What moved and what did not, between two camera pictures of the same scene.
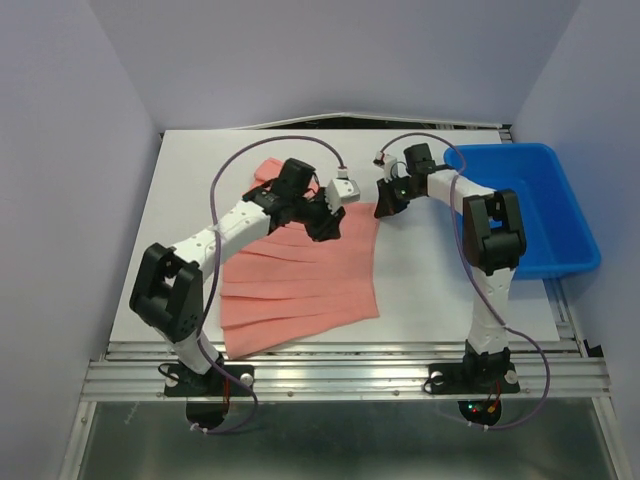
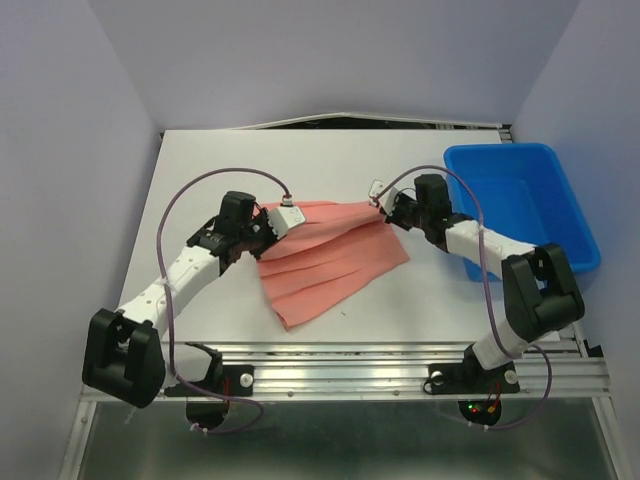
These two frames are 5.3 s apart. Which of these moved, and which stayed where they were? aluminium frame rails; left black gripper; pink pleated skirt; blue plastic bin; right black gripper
Moved: left black gripper; right black gripper; pink pleated skirt
Stayed: blue plastic bin; aluminium frame rails
